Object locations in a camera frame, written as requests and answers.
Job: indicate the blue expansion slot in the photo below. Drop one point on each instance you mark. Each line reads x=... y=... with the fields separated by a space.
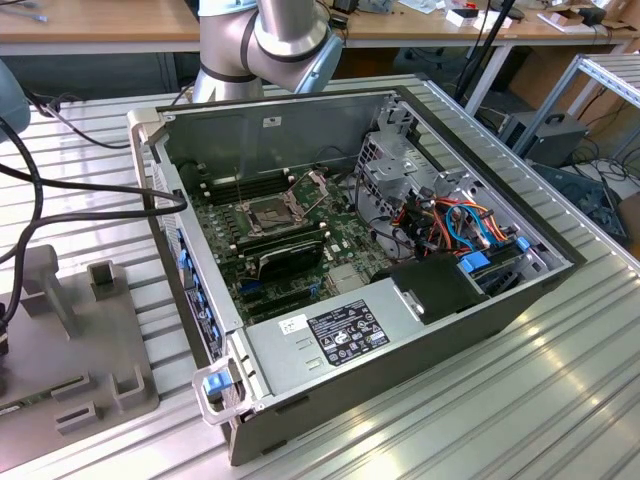
x=250 y=286

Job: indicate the black expansion slot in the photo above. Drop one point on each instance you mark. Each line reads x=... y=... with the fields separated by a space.
x=277 y=311
x=277 y=297

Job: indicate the brown cardboard box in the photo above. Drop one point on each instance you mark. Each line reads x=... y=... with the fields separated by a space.
x=542 y=75

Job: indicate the silver power supply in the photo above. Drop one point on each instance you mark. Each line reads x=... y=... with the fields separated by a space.
x=272 y=352

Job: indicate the silver disk bay cage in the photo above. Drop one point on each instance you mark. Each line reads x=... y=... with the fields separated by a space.
x=395 y=170

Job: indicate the green RAM stick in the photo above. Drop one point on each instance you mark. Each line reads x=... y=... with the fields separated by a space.
x=25 y=402

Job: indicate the long wooden desk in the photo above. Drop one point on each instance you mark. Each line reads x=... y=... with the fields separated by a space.
x=60 y=20

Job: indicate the black tripod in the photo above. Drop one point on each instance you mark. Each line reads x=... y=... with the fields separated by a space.
x=494 y=31

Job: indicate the pale open cardboard box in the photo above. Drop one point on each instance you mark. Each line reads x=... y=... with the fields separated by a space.
x=557 y=21

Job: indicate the blue case latch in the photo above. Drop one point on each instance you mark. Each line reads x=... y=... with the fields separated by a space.
x=220 y=385

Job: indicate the small black device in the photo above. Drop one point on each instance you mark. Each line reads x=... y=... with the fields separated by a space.
x=594 y=17

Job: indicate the aluminium profile frame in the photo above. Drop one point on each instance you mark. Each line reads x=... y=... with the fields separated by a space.
x=607 y=76

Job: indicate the black plastic air shroud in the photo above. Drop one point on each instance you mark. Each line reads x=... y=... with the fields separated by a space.
x=430 y=290

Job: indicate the loose white papers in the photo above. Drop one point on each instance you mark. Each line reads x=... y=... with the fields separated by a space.
x=420 y=5

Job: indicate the grey PC case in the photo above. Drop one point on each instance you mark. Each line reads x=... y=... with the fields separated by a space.
x=400 y=380

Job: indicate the dark teal plastic bin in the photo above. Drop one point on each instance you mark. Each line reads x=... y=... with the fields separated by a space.
x=575 y=192

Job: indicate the blue disk carrier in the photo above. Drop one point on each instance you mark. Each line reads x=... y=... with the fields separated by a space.
x=475 y=263

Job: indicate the green motherboard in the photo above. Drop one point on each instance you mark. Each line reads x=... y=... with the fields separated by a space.
x=345 y=235

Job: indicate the silver chipset heatsink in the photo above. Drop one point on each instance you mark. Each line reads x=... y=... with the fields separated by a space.
x=345 y=279

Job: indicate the CPU socket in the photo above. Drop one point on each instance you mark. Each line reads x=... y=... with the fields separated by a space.
x=267 y=216

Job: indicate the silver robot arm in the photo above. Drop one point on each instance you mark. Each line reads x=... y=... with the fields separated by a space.
x=280 y=30

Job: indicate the black office chair base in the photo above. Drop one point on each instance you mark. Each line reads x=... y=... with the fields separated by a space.
x=425 y=57

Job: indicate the grey parts rack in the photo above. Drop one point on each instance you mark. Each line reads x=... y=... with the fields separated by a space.
x=60 y=350

